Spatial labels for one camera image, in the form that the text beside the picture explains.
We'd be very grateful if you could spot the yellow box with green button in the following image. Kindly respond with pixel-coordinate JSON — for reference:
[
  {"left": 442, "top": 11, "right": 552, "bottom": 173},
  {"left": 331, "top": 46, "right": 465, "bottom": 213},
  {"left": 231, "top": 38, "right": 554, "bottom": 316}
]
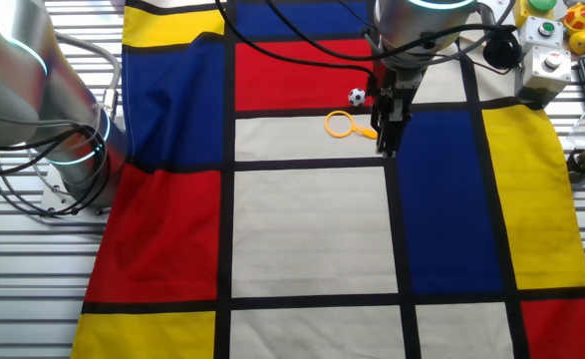
[{"left": 513, "top": 0, "right": 558, "bottom": 28}]

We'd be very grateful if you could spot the yellow bubble ring wand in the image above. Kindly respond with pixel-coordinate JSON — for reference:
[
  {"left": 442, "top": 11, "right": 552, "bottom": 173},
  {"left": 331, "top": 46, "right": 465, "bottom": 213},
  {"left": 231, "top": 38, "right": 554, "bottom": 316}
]
[{"left": 323, "top": 110, "right": 379, "bottom": 141}]

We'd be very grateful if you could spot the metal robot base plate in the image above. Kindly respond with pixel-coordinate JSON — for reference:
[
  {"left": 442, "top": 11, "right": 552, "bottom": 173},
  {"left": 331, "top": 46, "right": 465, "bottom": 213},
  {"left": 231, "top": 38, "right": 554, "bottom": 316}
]
[{"left": 40, "top": 164, "right": 112, "bottom": 225}]

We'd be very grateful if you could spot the grey box with green button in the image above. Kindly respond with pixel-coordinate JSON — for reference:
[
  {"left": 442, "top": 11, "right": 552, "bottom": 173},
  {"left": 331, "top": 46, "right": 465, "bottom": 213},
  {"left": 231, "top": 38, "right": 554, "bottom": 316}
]
[{"left": 518, "top": 15, "right": 566, "bottom": 56}]

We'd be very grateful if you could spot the black round cable holder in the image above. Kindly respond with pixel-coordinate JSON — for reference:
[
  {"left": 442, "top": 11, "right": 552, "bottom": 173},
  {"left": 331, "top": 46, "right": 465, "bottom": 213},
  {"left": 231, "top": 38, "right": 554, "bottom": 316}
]
[{"left": 481, "top": 30, "right": 522, "bottom": 70}]

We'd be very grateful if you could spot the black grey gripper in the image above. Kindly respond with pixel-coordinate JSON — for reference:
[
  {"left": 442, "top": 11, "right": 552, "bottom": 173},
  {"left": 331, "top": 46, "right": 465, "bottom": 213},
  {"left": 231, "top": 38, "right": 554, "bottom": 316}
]
[{"left": 370, "top": 65, "right": 426, "bottom": 159}]

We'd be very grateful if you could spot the grey corrugated hose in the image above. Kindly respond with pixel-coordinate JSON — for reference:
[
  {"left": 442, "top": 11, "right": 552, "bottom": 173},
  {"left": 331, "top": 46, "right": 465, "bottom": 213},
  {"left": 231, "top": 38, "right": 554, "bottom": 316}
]
[{"left": 52, "top": 32, "right": 124, "bottom": 109}]

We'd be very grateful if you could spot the long black cable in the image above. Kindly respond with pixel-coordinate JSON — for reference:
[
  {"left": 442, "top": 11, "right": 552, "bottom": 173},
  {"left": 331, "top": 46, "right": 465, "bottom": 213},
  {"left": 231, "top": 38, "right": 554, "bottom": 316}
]
[
  {"left": 264, "top": 0, "right": 520, "bottom": 64},
  {"left": 214, "top": 0, "right": 379, "bottom": 94}
]

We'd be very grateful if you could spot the colour block patterned cloth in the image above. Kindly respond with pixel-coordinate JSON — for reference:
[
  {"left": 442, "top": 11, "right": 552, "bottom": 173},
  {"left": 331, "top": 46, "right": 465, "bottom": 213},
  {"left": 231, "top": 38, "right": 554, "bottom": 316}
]
[{"left": 71, "top": 0, "right": 585, "bottom": 359}]

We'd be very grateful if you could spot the small soccer ball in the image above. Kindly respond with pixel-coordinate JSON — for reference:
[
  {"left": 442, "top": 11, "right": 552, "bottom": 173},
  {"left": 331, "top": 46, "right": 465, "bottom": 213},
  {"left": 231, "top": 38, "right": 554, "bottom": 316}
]
[{"left": 347, "top": 87, "right": 368, "bottom": 108}]

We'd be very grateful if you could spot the orange yellow toy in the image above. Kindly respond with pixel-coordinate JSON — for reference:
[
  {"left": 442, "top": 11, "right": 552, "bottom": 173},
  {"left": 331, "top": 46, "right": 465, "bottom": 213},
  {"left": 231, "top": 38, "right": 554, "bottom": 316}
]
[{"left": 564, "top": 2, "right": 585, "bottom": 36}]

